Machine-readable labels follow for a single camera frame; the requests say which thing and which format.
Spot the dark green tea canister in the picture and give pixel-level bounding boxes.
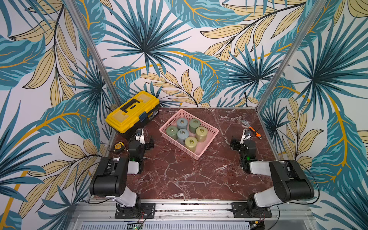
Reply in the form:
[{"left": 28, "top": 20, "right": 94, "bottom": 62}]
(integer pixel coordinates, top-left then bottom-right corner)
[{"left": 166, "top": 126, "right": 178, "bottom": 140}]

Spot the blue tea canister front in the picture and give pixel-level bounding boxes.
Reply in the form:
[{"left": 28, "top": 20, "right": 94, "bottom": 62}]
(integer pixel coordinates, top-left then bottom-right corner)
[{"left": 177, "top": 129, "right": 189, "bottom": 145}]

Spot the blue tea canister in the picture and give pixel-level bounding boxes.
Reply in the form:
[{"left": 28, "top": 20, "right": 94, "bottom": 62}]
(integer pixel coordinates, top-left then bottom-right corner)
[
  {"left": 177, "top": 129, "right": 189, "bottom": 145},
  {"left": 176, "top": 117, "right": 188, "bottom": 130}
]

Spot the yellow-green tea canister front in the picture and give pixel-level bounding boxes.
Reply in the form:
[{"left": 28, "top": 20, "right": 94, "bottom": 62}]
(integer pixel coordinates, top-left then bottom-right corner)
[{"left": 185, "top": 137, "right": 198, "bottom": 152}]

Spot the yellow-green tea canister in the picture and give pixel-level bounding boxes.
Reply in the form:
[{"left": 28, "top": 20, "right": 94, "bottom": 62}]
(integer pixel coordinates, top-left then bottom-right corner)
[
  {"left": 195, "top": 126, "right": 208, "bottom": 142},
  {"left": 185, "top": 137, "right": 198, "bottom": 152}
]

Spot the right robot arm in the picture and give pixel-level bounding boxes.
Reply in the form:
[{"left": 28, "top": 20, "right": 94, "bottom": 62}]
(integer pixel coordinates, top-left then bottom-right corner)
[{"left": 230, "top": 138, "right": 314, "bottom": 212}]

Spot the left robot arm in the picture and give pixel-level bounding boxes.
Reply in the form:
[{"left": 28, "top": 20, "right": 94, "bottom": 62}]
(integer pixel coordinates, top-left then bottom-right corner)
[{"left": 89, "top": 139, "right": 154, "bottom": 210}]

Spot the yellow-green tea canister right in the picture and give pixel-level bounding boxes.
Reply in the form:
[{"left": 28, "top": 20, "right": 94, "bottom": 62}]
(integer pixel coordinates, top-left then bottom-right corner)
[{"left": 195, "top": 126, "right": 208, "bottom": 142}]

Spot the blue tea canister back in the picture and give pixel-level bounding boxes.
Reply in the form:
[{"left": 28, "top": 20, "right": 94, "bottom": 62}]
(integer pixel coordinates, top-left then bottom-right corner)
[{"left": 176, "top": 117, "right": 188, "bottom": 130}]

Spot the green tea canister back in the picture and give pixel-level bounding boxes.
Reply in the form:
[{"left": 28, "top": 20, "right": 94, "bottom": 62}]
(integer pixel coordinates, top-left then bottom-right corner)
[{"left": 189, "top": 118, "right": 201, "bottom": 134}]

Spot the yellow black tape measure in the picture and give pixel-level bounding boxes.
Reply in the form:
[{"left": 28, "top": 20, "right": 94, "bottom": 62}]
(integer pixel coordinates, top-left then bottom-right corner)
[{"left": 113, "top": 141, "right": 126, "bottom": 154}]

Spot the yellow black toolbox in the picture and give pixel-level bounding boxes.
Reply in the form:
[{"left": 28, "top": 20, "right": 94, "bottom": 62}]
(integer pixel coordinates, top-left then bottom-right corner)
[{"left": 105, "top": 91, "right": 160, "bottom": 140}]

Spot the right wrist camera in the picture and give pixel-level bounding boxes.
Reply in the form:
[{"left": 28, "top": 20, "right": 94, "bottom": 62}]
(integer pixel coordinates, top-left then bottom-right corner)
[{"left": 243, "top": 129, "right": 252, "bottom": 140}]

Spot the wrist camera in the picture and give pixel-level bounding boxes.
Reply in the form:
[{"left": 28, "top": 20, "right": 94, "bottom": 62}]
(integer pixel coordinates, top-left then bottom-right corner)
[
  {"left": 243, "top": 129, "right": 252, "bottom": 140},
  {"left": 135, "top": 128, "right": 144, "bottom": 139}
]

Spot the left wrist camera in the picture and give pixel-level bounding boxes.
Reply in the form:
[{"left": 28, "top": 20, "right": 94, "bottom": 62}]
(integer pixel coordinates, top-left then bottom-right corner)
[{"left": 135, "top": 128, "right": 144, "bottom": 139}]

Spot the orange handled adjustable wrench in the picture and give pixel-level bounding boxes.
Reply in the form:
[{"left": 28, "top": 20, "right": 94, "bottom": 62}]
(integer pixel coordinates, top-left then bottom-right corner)
[{"left": 241, "top": 119, "right": 263, "bottom": 140}]

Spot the left aluminium frame post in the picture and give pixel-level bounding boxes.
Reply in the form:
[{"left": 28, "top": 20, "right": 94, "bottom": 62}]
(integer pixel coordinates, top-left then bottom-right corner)
[{"left": 64, "top": 0, "right": 123, "bottom": 107}]

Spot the aluminium frame post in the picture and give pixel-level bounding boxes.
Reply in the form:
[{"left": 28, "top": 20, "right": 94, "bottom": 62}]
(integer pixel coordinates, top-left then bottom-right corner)
[
  {"left": 256, "top": 0, "right": 327, "bottom": 114},
  {"left": 64, "top": 0, "right": 123, "bottom": 107}
]

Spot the aluminium front rail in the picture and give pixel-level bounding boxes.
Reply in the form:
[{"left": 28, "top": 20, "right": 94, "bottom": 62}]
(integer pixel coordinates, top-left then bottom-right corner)
[{"left": 67, "top": 199, "right": 318, "bottom": 230}]

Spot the right aluminium frame post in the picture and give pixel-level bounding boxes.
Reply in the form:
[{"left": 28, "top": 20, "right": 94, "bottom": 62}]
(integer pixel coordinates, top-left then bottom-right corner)
[{"left": 256, "top": 0, "right": 327, "bottom": 114}]

